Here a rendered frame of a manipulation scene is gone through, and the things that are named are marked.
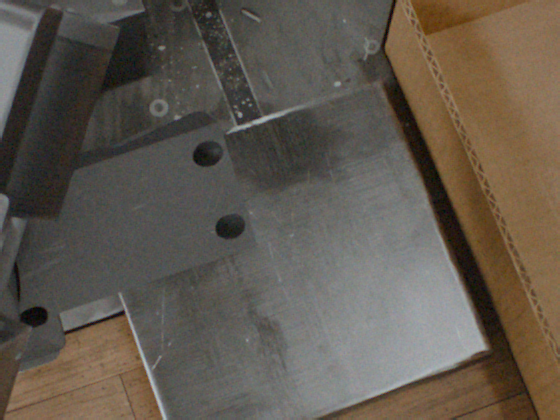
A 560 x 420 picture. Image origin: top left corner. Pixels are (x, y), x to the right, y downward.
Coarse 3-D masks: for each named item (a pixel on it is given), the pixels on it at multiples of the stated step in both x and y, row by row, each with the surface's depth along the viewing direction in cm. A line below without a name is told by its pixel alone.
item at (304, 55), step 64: (192, 0) 75; (256, 0) 75; (320, 0) 75; (384, 0) 75; (192, 64) 74; (256, 64) 74; (320, 64) 74; (384, 64) 74; (128, 128) 73; (64, 320) 71
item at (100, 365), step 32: (448, 224) 72; (480, 288) 71; (64, 352) 70; (96, 352) 70; (128, 352) 70; (32, 384) 70; (64, 384) 70; (96, 384) 70; (128, 384) 70; (448, 384) 69; (480, 384) 69; (512, 384) 69; (32, 416) 69; (64, 416) 69; (96, 416) 69; (128, 416) 69; (160, 416) 69; (352, 416) 69; (384, 416) 69; (416, 416) 69; (448, 416) 69; (480, 416) 69; (512, 416) 69
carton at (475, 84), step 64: (448, 0) 70; (512, 0) 73; (448, 64) 74; (512, 64) 74; (448, 128) 67; (512, 128) 73; (448, 192) 71; (512, 192) 72; (512, 256) 64; (512, 320) 67
